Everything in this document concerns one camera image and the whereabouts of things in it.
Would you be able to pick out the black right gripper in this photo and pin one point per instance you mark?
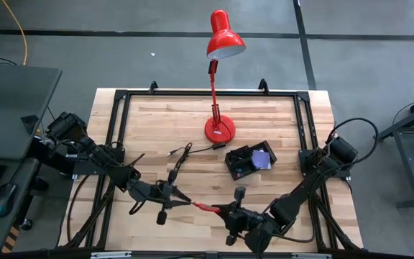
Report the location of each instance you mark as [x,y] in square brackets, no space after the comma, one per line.
[243,219]

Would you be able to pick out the black computer mouse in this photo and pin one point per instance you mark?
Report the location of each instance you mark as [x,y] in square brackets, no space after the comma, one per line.
[4,198]

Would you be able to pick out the dark metal side table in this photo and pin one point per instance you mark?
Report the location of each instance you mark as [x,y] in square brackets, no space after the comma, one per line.
[408,169]

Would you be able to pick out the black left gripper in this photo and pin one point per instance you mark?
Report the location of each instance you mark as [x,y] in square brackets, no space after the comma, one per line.
[149,190]

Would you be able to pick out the black mesh desk organizer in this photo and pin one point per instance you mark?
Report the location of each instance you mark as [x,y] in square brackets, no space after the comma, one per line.
[239,163]

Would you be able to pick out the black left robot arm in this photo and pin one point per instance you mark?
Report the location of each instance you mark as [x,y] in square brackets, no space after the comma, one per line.
[95,154]

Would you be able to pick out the grey side desk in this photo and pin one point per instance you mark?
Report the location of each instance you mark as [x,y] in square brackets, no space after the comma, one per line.
[13,108]

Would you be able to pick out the purple sticky note pad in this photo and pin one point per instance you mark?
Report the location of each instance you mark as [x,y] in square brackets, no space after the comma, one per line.
[261,159]

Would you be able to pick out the dark grey computer desk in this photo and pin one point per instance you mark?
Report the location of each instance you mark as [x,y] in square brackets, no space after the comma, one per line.
[23,172]

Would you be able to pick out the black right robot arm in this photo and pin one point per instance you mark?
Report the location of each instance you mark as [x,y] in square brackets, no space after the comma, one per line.
[300,194]

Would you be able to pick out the red desk lamp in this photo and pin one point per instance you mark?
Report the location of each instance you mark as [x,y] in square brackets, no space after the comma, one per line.
[225,36]

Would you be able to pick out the black aluminium table frame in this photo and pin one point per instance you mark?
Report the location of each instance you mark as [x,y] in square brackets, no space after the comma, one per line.
[210,93]

